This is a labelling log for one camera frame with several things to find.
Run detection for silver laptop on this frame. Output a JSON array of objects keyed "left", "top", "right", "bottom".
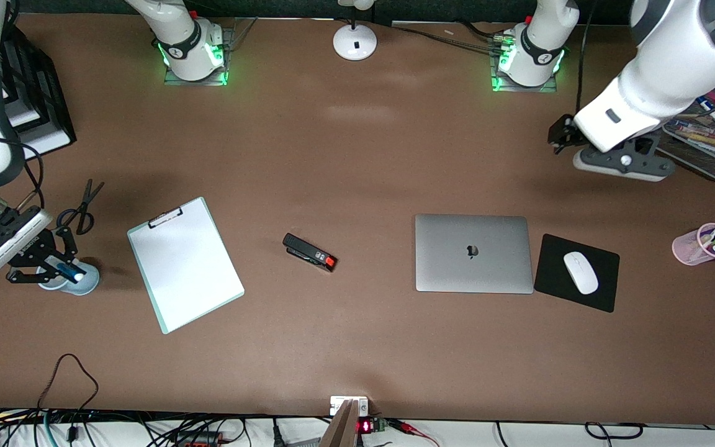
[{"left": 415, "top": 214, "right": 534, "bottom": 295}]

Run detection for black scissors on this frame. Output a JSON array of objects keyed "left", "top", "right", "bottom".
[{"left": 56, "top": 179, "right": 106, "bottom": 236}]

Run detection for blue mesh pen cup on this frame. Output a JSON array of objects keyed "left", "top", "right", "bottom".
[{"left": 36, "top": 264, "right": 101, "bottom": 296}]

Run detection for grey mesh desk tray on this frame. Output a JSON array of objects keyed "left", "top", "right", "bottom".
[{"left": 655, "top": 59, "right": 715, "bottom": 183}]

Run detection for pink mesh pen cup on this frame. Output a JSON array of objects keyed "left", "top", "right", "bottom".
[{"left": 672, "top": 222, "right": 715, "bottom": 266}]

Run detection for white clipboard paper sheet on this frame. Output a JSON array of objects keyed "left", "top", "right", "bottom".
[{"left": 129, "top": 200, "right": 241, "bottom": 330}]

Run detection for teal clipboard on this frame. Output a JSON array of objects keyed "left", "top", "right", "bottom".
[{"left": 127, "top": 196, "right": 246, "bottom": 335}]

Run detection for black stacked letter tray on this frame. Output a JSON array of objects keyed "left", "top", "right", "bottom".
[{"left": 1, "top": 25, "right": 77, "bottom": 156}]

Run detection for white computer mouse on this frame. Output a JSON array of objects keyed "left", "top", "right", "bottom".
[{"left": 563, "top": 251, "right": 600, "bottom": 296}]

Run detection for black mouse pad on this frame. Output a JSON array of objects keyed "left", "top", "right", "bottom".
[{"left": 534, "top": 233, "right": 621, "bottom": 314}]

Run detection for black stapler red tip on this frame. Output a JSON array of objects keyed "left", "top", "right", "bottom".
[{"left": 282, "top": 233, "right": 338, "bottom": 273}]

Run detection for orange power strip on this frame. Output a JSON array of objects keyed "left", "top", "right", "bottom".
[{"left": 174, "top": 430, "right": 225, "bottom": 447}]

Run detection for white round stand base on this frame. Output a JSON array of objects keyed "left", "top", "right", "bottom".
[{"left": 333, "top": 0, "right": 378, "bottom": 61}]

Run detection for white connector block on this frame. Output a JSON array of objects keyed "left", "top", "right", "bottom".
[{"left": 330, "top": 396, "right": 369, "bottom": 417}]

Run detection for wooden slat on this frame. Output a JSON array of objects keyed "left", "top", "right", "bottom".
[{"left": 318, "top": 399, "right": 360, "bottom": 447}]

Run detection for brown cord loop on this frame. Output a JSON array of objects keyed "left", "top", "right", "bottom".
[{"left": 37, "top": 353, "right": 99, "bottom": 415}]

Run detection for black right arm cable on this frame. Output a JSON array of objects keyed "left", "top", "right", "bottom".
[{"left": 0, "top": 129, "right": 46, "bottom": 210}]

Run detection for black table cable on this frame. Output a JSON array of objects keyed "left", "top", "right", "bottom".
[{"left": 392, "top": 24, "right": 507, "bottom": 53}]

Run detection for black cable tangle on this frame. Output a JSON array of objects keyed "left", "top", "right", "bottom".
[{"left": 0, "top": 407, "right": 327, "bottom": 447}]

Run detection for black looped cable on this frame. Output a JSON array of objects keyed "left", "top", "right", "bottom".
[{"left": 584, "top": 422, "right": 645, "bottom": 441}]

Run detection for red cable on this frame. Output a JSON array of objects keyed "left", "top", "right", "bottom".
[{"left": 389, "top": 420, "right": 440, "bottom": 447}]

